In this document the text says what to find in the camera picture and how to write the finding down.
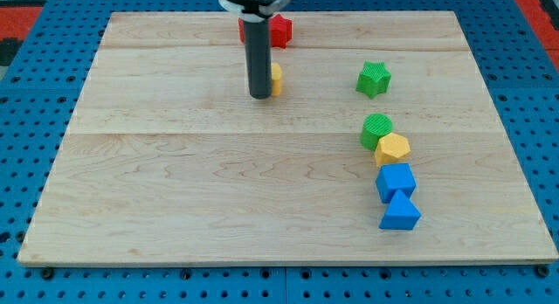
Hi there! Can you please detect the green cylinder block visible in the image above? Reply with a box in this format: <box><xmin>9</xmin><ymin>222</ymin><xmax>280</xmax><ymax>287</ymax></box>
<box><xmin>360</xmin><ymin>114</ymin><xmax>393</xmax><ymax>151</ymax></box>

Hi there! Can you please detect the green star block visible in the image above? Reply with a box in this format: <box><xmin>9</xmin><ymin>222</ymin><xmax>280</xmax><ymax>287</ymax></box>
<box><xmin>355</xmin><ymin>61</ymin><xmax>391</xmax><ymax>99</ymax></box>

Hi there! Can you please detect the wooden board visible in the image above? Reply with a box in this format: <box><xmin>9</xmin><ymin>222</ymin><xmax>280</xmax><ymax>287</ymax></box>
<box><xmin>17</xmin><ymin>11</ymin><xmax>558</xmax><ymax>267</ymax></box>

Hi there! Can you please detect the blue cube block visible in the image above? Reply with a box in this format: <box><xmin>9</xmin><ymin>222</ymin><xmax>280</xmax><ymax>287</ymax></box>
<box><xmin>376</xmin><ymin>162</ymin><xmax>417</xmax><ymax>204</ymax></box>

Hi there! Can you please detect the yellow heart block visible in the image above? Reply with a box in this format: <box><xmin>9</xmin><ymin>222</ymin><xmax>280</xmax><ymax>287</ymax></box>
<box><xmin>271</xmin><ymin>63</ymin><xmax>283</xmax><ymax>97</ymax></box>

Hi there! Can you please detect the blue triangle block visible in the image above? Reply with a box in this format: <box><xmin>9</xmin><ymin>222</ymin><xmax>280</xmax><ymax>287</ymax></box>
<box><xmin>379</xmin><ymin>190</ymin><xmax>422</xmax><ymax>231</ymax></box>

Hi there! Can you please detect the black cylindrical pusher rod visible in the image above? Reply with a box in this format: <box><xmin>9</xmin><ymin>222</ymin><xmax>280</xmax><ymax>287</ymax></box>
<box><xmin>243</xmin><ymin>19</ymin><xmax>272</xmax><ymax>100</ymax></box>

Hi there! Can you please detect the yellow hexagon block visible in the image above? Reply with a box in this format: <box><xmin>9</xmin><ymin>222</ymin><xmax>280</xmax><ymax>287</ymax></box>
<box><xmin>374</xmin><ymin>133</ymin><xmax>411</xmax><ymax>167</ymax></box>

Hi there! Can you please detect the red circle block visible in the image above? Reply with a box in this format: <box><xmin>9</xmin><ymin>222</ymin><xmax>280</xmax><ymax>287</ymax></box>
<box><xmin>238</xmin><ymin>14</ymin><xmax>293</xmax><ymax>49</ymax></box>

